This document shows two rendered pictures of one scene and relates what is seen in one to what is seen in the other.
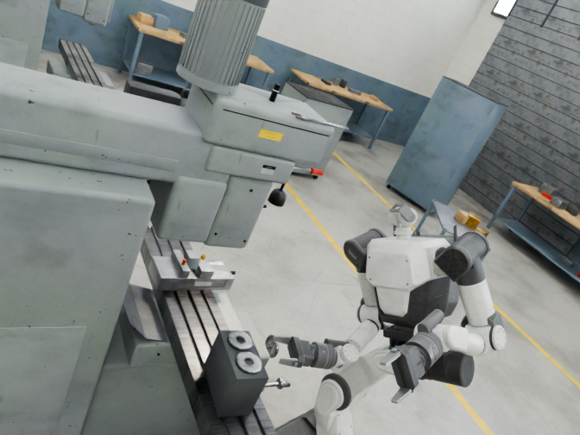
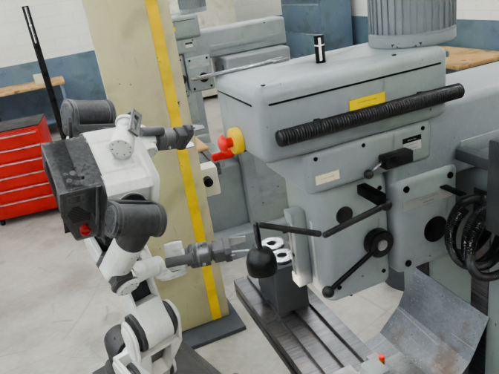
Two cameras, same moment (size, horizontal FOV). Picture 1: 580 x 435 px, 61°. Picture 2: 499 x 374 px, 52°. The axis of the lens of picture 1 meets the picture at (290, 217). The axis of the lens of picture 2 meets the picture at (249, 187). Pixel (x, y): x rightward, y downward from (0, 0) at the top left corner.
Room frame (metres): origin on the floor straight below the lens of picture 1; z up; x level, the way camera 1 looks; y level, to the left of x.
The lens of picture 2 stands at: (2.87, 0.41, 2.10)
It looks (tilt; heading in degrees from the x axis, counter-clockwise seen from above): 23 degrees down; 199
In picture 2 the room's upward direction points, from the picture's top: 9 degrees counter-clockwise
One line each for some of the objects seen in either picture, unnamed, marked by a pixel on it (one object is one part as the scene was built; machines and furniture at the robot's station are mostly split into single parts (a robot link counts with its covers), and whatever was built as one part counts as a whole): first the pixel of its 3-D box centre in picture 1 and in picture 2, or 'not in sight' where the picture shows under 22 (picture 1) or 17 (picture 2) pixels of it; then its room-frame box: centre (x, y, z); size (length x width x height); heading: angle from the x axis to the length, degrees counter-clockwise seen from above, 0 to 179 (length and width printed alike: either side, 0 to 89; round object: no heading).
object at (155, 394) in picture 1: (164, 381); not in sight; (1.73, 0.21, 0.47); 0.81 x 0.32 x 0.60; 128
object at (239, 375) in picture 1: (235, 370); (280, 272); (1.33, -0.05, 1.07); 0.22 x 0.12 x 0.20; 34
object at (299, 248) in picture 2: not in sight; (298, 246); (1.78, 0.14, 1.44); 0.04 x 0.04 x 0.21; 38
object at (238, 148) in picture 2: not in sight; (235, 140); (1.85, 0.05, 1.76); 0.06 x 0.02 x 0.06; 38
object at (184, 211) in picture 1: (183, 194); (398, 204); (1.59, 0.39, 1.47); 0.24 x 0.19 x 0.26; 38
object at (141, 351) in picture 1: (182, 324); not in sight; (1.71, 0.23, 0.83); 0.50 x 0.35 x 0.12; 128
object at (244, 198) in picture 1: (230, 201); (337, 225); (1.71, 0.23, 1.47); 0.21 x 0.19 x 0.32; 38
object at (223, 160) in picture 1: (240, 151); (344, 145); (1.69, 0.26, 1.68); 0.34 x 0.24 x 0.10; 128
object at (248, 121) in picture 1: (260, 120); (329, 94); (1.70, 0.24, 1.81); 0.47 x 0.26 x 0.16; 128
